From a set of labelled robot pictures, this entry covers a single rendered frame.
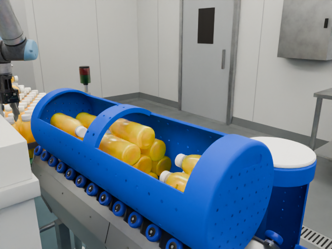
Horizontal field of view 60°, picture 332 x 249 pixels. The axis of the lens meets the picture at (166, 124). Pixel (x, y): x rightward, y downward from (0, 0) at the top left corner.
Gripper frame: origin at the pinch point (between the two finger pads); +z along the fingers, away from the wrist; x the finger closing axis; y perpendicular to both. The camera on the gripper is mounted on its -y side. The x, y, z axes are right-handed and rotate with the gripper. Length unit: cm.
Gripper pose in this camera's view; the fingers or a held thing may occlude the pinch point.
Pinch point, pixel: (9, 119)
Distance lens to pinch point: 142.6
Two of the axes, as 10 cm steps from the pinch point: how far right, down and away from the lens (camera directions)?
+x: 7.1, -2.1, 6.7
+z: 0.0, 9.5, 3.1
